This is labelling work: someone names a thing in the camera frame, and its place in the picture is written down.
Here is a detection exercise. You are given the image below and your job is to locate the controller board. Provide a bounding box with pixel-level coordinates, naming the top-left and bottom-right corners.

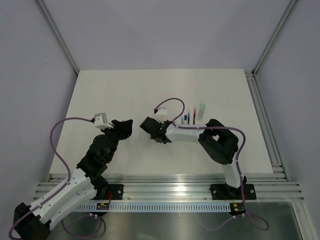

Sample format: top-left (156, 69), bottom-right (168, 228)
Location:
top-left (229, 203), bottom-right (246, 216)
top-left (96, 202), bottom-right (110, 211)

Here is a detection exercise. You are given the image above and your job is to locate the right side aluminium rail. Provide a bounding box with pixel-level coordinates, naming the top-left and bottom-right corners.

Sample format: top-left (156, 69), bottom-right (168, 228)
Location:
top-left (244, 70), bottom-right (290, 182)

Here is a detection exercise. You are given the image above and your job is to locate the green highlighter pen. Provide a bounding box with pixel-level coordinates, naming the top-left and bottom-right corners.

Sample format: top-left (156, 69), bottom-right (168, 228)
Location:
top-left (197, 103), bottom-right (206, 123)

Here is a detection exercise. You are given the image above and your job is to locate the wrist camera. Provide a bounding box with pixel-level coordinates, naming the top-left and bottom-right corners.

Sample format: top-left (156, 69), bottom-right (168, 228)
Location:
top-left (153, 107), bottom-right (168, 122)
top-left (93, 112), bottom-right (114, 130)

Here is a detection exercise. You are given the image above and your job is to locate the left aluminium frame post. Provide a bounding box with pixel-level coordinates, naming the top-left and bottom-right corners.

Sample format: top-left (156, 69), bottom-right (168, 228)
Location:
top-left (35, 0), bottom-right (80, 76)

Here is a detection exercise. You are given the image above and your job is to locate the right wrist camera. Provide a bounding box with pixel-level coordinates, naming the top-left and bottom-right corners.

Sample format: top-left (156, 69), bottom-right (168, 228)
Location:
top-left (153, 107), bottom-right (168, 122)

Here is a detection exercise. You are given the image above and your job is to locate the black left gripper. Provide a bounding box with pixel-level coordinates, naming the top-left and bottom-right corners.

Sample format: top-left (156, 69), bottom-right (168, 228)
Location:
top-left (100, 119), bottom-right (133, 162)

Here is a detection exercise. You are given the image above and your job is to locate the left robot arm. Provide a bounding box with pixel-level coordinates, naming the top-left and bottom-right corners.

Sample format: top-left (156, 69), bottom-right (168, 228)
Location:
top-left (8, 115), bottom-right (133, 240)

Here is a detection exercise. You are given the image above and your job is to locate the right aluminium frame post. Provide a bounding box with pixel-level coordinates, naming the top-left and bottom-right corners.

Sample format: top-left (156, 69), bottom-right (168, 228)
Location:
top-left (251, 0), bottom-right (300, 77)

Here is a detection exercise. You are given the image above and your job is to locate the left controller board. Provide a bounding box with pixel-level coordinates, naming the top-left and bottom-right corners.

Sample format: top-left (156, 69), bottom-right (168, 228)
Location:
top-left (96, 202), bottom-right (110, 211)

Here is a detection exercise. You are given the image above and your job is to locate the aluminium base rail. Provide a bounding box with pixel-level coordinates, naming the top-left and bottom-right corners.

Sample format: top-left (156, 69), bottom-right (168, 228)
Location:
top-left (34, 173), bottom-right (305, 202)

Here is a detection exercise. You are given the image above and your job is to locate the aluminium frame post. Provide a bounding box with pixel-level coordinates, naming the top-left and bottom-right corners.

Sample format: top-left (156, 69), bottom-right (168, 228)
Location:
top-left (35, 0), bottom-right (80, 76)
top-left (251, 0), bottom-right (300, 77)

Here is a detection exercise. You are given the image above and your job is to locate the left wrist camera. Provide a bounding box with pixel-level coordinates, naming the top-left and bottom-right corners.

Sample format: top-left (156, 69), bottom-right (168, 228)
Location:
top-left (93, 112), bottom-right (114, 130)

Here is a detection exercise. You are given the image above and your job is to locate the red gel pen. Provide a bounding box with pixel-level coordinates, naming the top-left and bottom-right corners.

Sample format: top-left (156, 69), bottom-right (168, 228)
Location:
top-left (192, 105), bottom-right (197, 125)

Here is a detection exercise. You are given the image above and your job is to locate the white slotted cable duct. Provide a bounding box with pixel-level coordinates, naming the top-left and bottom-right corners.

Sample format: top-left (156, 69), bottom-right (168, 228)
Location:
top-left (74, 202), bottom-right (231, 213)

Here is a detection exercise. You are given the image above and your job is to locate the right controller board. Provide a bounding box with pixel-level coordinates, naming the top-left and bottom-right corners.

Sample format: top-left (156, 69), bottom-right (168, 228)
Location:
top-left (229, 203), bottom-right (246, 216)

